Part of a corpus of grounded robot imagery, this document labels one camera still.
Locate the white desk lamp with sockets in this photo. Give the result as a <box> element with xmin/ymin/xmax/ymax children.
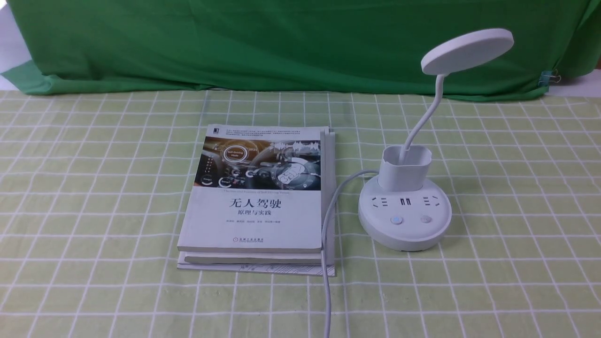
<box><xmin>358</xmin><ymin>28</ymin><xmax>514</xmax><ymax>252</ymax></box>

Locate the middle white book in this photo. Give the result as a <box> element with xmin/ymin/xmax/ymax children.
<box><xmin>184</xmin><ymin>129</ymin><xmax>333</xmax><ymax>265</ymax></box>

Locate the white book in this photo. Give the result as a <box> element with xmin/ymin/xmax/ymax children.
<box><xmin>184</xmin><ymin>129</ymin><xmax>333</xmax><ymax>265</ymax></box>
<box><xmin>177</xmin><ymin>131</ymin><xmax>337</xmax><ymax>277</ymax></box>

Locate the top book autonomous driving cover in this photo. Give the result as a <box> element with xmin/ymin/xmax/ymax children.
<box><xmin>177</xmin><ymin>124</ymin><xmax>324</xmax><ymax>254</ymax></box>

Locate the bottom white book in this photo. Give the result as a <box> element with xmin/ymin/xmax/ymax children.
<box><xmin>177</xmin><ymin>131</ymin><xmax>337</xmax><ymax>277</ymax></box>

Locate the green checkered tablecloth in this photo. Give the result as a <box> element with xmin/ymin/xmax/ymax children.
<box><xmin>0</xmin><ymin>91</ymin><xmax>601</xmax><ymax>338</ymax></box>

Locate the teal binder clip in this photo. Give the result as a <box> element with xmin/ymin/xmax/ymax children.
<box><xmin>537</xmin><ymin>69</ymin><xmax>562</xmax><ymax>87</ymax></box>

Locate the green backdrop cloth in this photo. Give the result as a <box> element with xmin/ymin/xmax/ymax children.
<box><xmin>1</xmin><ymin>0</ymin><xmax>600</xmax><ymax>102</ymax></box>

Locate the white lamp power cable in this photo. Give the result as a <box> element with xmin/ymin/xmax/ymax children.
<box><xmin>320</xmin><ymin>169</ymin><xmax>379</xmax><ymax>338</ymax></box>

